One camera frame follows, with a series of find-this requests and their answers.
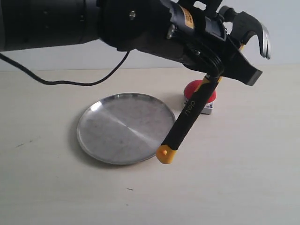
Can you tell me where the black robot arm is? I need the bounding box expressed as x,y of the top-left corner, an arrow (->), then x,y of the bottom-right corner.
0,0 -> 270,86

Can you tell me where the round stainless steel plate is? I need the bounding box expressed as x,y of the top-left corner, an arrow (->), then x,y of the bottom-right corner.
76,93 -> 176,165

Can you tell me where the black cable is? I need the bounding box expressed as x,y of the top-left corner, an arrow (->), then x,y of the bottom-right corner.
0,50 -> 130,86

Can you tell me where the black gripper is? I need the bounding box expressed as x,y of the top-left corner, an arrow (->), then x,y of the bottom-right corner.
135,0 -> 263,86

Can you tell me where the red dome push button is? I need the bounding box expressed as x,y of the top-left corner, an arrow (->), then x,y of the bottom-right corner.
183,79 -> 217,115

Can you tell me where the black and yellow claw hammer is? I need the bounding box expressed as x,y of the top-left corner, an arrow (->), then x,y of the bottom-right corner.
156,6 -> 270,164

